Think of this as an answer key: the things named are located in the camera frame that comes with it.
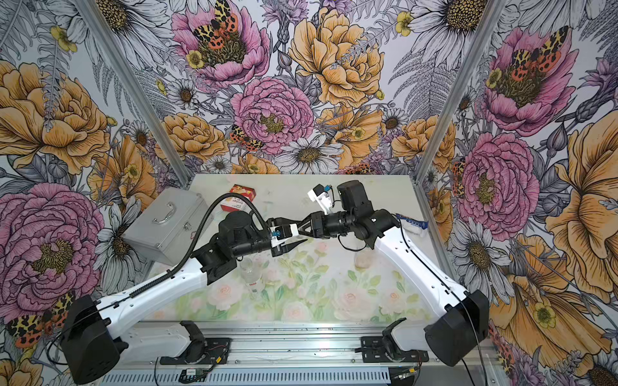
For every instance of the silver metal case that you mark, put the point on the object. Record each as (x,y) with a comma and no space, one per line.
(165,230)

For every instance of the aluminium corner post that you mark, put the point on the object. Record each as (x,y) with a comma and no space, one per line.
(118,61)
(482,38)

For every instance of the left aluminium corner post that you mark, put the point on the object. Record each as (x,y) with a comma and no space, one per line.
(118,61)

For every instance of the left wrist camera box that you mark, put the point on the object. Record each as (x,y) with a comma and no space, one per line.
(282,237)

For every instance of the red cigarette box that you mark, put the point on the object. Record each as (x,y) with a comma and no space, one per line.
(235,204)

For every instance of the clear bottle green label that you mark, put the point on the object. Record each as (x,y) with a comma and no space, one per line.
(363,260)

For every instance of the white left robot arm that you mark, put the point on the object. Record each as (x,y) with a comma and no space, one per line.
(91,340)

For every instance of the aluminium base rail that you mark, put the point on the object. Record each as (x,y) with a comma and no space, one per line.
(284,353)

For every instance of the blue white bandage packet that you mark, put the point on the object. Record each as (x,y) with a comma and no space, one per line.
(412,226)

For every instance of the right aluminium corner post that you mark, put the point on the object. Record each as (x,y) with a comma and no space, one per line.
(482,38)

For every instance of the clear bottle white label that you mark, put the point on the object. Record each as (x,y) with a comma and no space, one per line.
(251,272)

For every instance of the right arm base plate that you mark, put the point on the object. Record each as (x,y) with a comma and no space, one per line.
(379,349)

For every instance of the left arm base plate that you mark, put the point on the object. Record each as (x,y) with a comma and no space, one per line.
(201,352)

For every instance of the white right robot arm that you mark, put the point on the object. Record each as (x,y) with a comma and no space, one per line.
(458,317)

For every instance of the small green circuit board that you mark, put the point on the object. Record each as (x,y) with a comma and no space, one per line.
(192,375)

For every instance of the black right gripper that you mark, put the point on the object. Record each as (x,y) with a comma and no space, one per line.
(314,224)

